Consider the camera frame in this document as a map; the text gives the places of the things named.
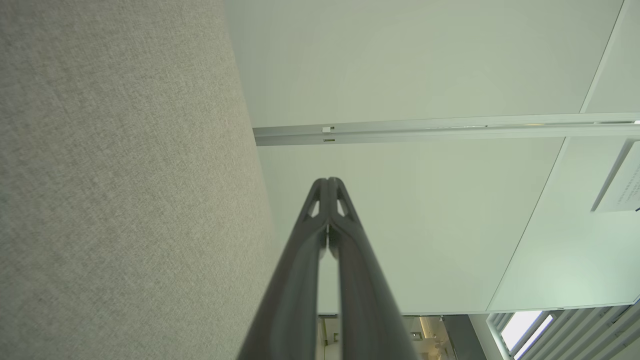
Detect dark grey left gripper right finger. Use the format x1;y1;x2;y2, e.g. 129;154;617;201
328;177;419;360

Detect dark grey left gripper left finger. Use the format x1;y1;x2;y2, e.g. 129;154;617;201
237;177;329;360

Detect grey window slats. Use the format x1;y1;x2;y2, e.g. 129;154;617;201
486;299;640;360

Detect white paper notice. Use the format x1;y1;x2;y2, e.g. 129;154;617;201
591;141;640;214

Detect grey metal partition post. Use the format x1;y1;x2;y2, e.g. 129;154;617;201
253;112;640;147

